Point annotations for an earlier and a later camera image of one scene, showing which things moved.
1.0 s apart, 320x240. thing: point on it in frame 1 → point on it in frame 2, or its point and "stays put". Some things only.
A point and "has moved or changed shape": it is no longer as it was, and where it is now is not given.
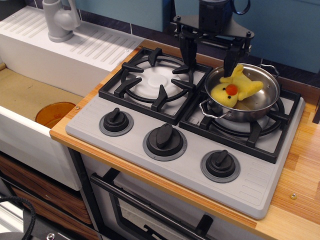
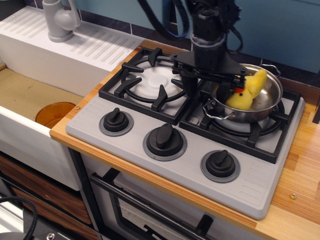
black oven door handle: (199, 229) stays put
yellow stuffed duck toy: (237, 86) has moved or changed shape
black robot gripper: (214, 20) → (213, 62)
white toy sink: (35, 71) stays put
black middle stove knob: (164, 144) stays put
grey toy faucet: (61, 22) stays put
